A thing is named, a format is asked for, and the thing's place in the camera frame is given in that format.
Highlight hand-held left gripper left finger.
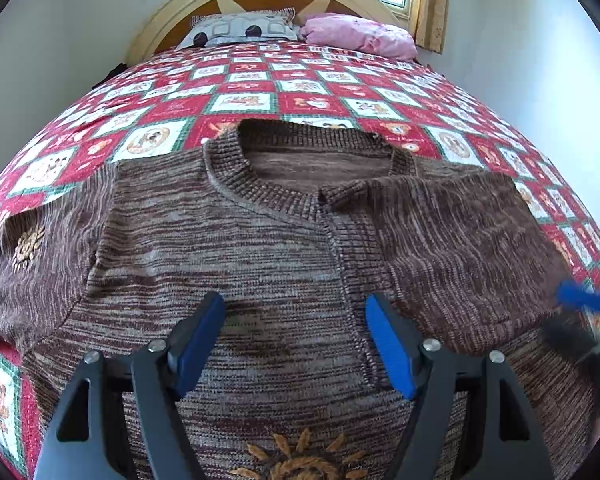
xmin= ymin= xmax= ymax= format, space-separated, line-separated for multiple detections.
xmin=32 ymin=291 xmax=227 ymax=480

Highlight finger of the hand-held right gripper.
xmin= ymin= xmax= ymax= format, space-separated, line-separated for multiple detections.
xmin=539 ymin=280 xmax=600 ymax=366

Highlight grey patterned pillow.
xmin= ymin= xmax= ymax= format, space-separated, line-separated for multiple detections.
xmin=177 ymin=8 xmax=301 ymax=50

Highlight brown knit sweater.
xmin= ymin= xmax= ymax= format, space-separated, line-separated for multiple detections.
xmin=0 ymin=119 xmax=598 ymax=480

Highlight yellow curtain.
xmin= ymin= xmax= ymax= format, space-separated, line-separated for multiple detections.
xmin=410 ymin=0 xmax=451 ymax=53

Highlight pink pillow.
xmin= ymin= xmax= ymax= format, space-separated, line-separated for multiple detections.
xmin=300 ymin=14 xmax=418 ymax=61

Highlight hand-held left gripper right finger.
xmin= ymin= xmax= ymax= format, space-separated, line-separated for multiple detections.
xmin=364 ymin=292 xmax=557 ymax=480

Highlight red printed patchwork quilt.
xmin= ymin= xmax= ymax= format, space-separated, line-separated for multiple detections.
xmin=0 ymin=40 xmax=600 ymax=480

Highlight dark cloth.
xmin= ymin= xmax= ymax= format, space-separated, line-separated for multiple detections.
xmin=92 ymin=62 xmax=128 ymax=88

